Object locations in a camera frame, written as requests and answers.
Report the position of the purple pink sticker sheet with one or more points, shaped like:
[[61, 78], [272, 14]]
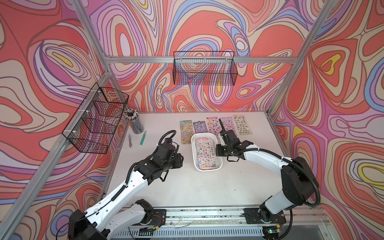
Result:
[[229, 124]]

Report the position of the blue grey pen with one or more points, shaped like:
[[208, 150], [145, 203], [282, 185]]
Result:
[[130, 141]]

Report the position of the mesh pen cup with pens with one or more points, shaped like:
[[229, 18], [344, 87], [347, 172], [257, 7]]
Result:
[[134, 121]]

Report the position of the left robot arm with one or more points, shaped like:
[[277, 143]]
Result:
[[79, 228]]

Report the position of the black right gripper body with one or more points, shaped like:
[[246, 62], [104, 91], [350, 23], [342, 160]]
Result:
[[224, 150]]

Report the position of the green beige sticker sheet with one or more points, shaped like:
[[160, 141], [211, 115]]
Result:
[[242, 125]]

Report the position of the black wire basket wall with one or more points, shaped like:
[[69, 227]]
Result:
[[100, 114], [204, 68]]

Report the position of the green panda sticker sheet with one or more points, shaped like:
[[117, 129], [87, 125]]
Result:
[[187, 131]]

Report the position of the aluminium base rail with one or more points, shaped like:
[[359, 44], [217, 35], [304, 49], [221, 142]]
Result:
[[205, 217]]

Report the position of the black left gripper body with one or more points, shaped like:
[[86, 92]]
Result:
[[175, 162]]

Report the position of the dark bonbon drop sticker sheet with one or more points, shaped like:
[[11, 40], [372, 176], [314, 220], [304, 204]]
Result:
[[200, 127]]

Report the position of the green marker pen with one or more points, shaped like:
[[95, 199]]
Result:
[[143, 137]]

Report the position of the pink cat sticker sheet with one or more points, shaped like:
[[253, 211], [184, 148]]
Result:
[[214, 126]]

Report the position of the white plastic storage box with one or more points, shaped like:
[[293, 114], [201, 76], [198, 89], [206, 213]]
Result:
[[194, 150]]

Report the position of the black wire basket back wall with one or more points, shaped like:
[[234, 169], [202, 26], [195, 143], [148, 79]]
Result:
[[204, 68]]

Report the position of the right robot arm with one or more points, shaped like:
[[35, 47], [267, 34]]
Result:
[[299, 184]]

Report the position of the pink food sticker sheet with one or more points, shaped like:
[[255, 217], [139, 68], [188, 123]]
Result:
[[206, 154]]

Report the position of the black wire basket left wall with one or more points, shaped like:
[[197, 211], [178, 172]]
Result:
[[100, 114]]

